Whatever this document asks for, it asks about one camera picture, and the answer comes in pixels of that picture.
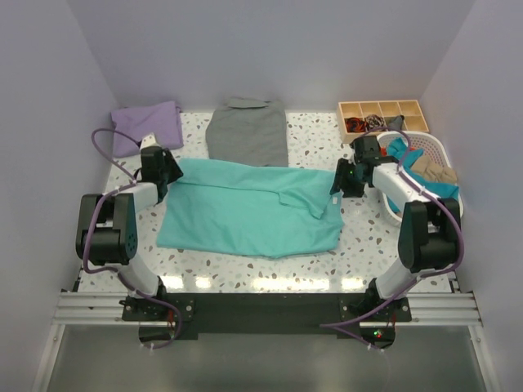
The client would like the teal t shirt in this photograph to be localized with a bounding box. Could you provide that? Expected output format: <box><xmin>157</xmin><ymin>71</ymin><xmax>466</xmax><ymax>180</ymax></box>
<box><xmin>156</xmin><ymin>158</ymin><xmax>344</xmax><ymax>259</ymax></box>

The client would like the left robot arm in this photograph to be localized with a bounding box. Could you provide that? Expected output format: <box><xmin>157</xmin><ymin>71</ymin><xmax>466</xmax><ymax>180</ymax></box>
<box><xmin>75</xmin><ymin>145</ymin><xmax>183</xmax><ymax>326</ymax></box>

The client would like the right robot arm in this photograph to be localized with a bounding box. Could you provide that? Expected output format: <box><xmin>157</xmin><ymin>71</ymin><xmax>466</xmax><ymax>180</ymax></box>
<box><xmin>330</xmin><ymin>135</ymin><xmax>465</xmax><ymax>328</ymax></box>

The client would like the blue t shirt in basket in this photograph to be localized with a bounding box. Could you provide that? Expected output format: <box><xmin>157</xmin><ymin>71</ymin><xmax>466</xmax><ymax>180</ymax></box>
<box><xmin>386</xmin><ymin>137</ymin><xmax>459</xmax><ymax>200</ymax></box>

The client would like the patterned cloth in box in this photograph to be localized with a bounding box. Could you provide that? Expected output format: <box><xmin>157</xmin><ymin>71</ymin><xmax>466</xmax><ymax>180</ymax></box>
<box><xmin>364</xmin><ymin>114</ymin><xmax>386</xmax><ymax>131</ymax></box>

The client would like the grey cloth in box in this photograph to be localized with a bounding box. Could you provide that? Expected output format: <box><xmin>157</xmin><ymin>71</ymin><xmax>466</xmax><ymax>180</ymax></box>
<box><xmin>387</xmin><ymin>114</ymin><xmax>405</xmax><ymax>131</ymax></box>

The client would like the folded purple shirt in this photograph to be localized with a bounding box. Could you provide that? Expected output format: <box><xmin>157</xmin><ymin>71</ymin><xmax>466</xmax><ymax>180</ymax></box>
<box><xmin>110</xmin><ymin>101</ymin><xmax>184</xmax><ymax>149</ymax></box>

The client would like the wooden compartment box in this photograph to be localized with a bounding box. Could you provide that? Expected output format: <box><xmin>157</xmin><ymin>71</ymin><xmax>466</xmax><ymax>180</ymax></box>
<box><xmin>337</xmin><ymin>100</ymin><xmax>429</xmax><ymax>144</ymax></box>

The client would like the beige garment in basket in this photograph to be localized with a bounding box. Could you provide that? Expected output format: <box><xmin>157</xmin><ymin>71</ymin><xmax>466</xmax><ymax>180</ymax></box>
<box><xmin>410</xmin><ymin>155</ymin><xmax>458</xmax><ymax>185</ymax></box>

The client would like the white laundry basket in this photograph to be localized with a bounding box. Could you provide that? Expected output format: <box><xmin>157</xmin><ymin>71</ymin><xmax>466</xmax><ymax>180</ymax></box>
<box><xmin>378</xmin><ymin>131</ymin><xmax>463</xmax><ymax>227</ymax></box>

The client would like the folded grey shirt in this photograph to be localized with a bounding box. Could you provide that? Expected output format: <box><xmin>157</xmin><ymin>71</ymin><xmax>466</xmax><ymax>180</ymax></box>
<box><xmin>206</xmin><ymin>98</ymin><xmax>288</xmax><ymax>167</ymax></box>

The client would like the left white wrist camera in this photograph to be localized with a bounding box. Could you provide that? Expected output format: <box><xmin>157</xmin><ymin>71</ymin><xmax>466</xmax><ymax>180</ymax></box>
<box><xmin>140</xmin><ymin>132</ymin><xmax>160</xmax><ymax>150</ymax></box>

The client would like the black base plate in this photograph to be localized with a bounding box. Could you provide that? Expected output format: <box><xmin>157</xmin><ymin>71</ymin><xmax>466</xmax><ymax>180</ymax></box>
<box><xmin>121</xmin><ymin>292</ymin><xmax>413</xmax><ymax>342</ymax></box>

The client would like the aluminium frame rail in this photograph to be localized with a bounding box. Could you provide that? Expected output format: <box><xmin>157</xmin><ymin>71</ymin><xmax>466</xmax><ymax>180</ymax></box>
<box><xmin>51</xmin><ymin>274</ymin><xmax>490</xmax><ymax>384</ymax></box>

